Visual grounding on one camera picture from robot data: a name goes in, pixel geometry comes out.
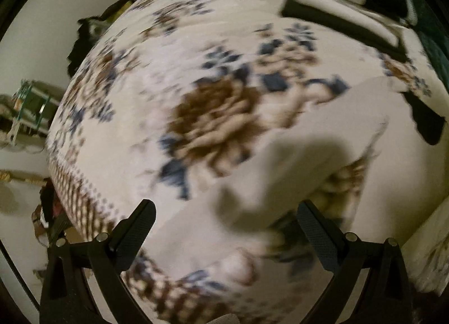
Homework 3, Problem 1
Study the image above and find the dark clutter beside bed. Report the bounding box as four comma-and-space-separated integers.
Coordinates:
31, 177, 73, 248

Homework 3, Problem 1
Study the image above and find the beige small garment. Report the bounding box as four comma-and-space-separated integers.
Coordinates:
138, 76, 441, 270

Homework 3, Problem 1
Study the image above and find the floral bed cover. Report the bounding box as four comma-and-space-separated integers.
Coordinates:
46, 0, 448, 323

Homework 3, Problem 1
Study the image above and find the dark green plush blanket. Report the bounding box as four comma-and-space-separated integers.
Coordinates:
412, 0, 448, 88

